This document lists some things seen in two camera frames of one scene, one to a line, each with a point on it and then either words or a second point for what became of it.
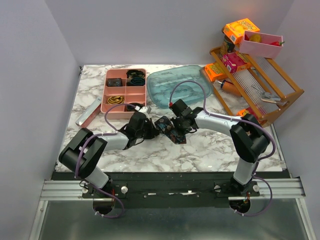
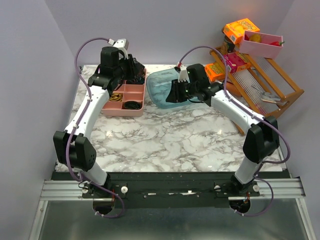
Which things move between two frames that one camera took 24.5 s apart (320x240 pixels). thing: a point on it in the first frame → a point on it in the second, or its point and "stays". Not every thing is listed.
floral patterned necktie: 166,126 → 133,71
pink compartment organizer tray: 123,86 stays
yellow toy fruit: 256,37 stays
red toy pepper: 276,43 stays
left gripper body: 147,132 → 118,71
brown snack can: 231,46 stays
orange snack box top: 235,30 stays
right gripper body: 179,123 → 191,88
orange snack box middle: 213,72 stays
